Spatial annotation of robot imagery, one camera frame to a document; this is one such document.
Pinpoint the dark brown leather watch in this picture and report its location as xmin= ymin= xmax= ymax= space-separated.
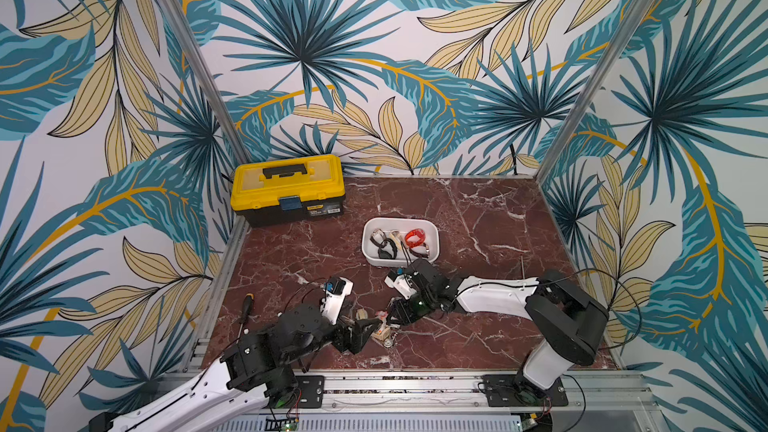
xmin=409 ymin=244 xmax=430 ymax=259

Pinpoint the cream square-face watch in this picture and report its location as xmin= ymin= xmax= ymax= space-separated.
xmin=390 ymin=230 xmax=403 ymax=245

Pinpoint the rose gold brown-strap watch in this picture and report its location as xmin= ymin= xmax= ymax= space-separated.
xmin=369 ymin=228 xmax=387 ymax=247

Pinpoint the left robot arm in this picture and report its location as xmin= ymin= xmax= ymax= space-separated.
xmin=88 ymin=303 xmax=381 ymax=431

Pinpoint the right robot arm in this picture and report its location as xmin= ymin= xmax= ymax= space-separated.
xmin=385 ymin=260 xmax=609 ymax=397

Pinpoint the white plastic storage box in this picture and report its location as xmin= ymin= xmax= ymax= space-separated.
xmin=360 ymin=217 xmax=440 ymax=268

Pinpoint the black yellow screwdriver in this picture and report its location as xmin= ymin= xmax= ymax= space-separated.
xmin=238 ymin=293 xmax=254 ymax=337

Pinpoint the yellow and black toolbox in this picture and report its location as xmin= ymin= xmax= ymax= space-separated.
xmin=230 ymin=154 xmax=346 ymax=228

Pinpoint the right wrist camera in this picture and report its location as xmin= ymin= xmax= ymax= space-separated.
xmin=385 ymin=268 xmax=418 ymax=299

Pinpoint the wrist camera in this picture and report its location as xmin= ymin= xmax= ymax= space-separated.
xmin=385 ymin=268 xmax=418 ymax=299
xmin=320 ymin=277 xmax=353 ymax=325

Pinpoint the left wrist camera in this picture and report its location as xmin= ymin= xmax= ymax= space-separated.
xmin=320 ymin=277 xmax=353 ymax=325

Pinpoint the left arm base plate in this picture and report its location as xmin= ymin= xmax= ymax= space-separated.
xmin=266 ymin=375 xmax=326 ymax=411

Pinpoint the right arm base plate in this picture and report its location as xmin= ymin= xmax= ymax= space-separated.
xmin=478 ymin=374 xmax=569 ymax=409

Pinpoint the aluminium front rail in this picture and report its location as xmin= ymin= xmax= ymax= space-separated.
xmin=141 ymin=369 xmax=671 ymax=432

